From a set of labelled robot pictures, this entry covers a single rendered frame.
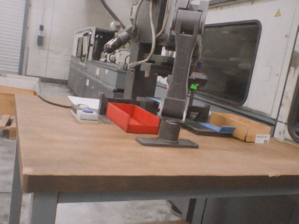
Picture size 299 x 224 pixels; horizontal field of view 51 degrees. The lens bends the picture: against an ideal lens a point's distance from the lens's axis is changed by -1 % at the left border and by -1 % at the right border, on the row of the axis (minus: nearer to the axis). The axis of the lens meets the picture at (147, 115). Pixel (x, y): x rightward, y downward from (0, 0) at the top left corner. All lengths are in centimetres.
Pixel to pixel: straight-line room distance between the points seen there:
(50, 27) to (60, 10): 62
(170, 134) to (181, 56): 24
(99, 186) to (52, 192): 10
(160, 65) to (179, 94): 39
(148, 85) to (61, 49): 898
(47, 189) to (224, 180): 44
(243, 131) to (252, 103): 58
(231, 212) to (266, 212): 29
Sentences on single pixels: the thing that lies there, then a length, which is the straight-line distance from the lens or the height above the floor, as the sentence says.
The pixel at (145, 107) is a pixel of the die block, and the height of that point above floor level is 96.
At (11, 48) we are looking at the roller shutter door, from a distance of 1043.
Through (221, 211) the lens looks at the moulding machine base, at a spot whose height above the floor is 34.
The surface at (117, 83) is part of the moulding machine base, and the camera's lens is 446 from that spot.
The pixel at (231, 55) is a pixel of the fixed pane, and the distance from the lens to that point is 211.
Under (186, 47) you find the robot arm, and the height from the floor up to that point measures 120.
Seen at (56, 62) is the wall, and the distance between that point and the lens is 1051.
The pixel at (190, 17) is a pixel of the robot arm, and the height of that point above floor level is 129.
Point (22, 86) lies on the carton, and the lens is 450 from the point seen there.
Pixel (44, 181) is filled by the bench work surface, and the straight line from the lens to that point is 66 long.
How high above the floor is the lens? 114
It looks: 10 degrees down
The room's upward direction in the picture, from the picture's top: 10 degrees clockwise
